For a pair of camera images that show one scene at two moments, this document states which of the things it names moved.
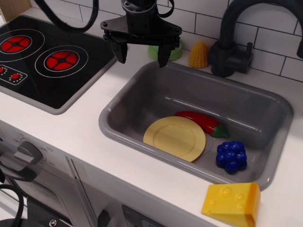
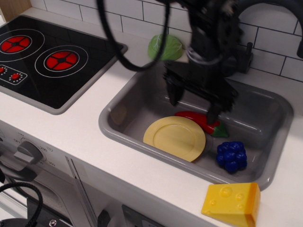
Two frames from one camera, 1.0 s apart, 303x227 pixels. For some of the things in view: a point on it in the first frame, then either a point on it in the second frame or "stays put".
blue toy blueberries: x=232 y=156 stays put
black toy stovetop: x=48 y=68 stays put
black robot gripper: x=141 y=25 → x=204 y=75
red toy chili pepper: x=214 y=128 stays put
